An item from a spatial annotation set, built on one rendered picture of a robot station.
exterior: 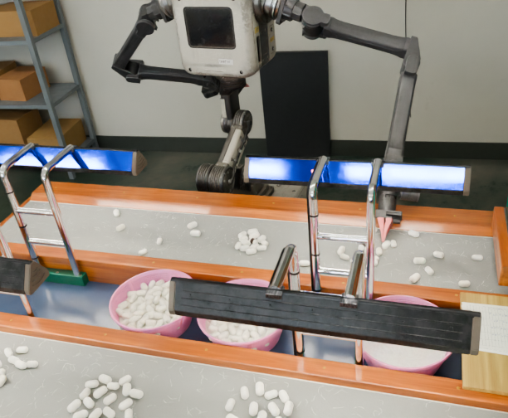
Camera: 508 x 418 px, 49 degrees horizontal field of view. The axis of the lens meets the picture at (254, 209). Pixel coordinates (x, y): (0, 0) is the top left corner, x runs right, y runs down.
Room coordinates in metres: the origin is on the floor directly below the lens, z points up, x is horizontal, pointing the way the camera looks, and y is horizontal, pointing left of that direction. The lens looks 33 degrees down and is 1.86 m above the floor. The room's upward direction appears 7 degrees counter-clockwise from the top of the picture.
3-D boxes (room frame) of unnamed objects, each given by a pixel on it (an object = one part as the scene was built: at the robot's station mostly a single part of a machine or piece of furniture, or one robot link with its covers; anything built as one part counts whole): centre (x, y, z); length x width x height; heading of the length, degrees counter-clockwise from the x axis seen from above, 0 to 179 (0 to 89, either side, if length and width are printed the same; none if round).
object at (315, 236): (1.29, -0.25, 0.90); 0.20 x 0.19 x 0.45; 71
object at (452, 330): (0.84, -0.10, 1.08); 0.62 x 0.08 x 0.07; 71
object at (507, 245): (1.28, -0.72, 0.83); 0.30 x 0.06 x 0.07; 161
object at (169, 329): (1.29, 0.33, 0.72); 0.27 x 0.27 x 0.10
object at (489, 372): (0.97, -0.56, 0.77); 0.33 x 0.15 x 0.01; 161
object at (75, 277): (1.62, 0.66, 0.90); 0.20 x 0.19 x 0.45; 71
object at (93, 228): (1.57, 0.11, 0.73); 1.81 x 0.30 x 0.02; 71
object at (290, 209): (1.77, 0.03, 0.67); 1.81 x 0.12 x 0.19; 71
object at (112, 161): (1.69, 0.63, 1.08); 0.62 x 0.08 x 0.07; 71
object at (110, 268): (1.40, 0.16, 0.71); 1.81 x 0.06 x 0.11; 71
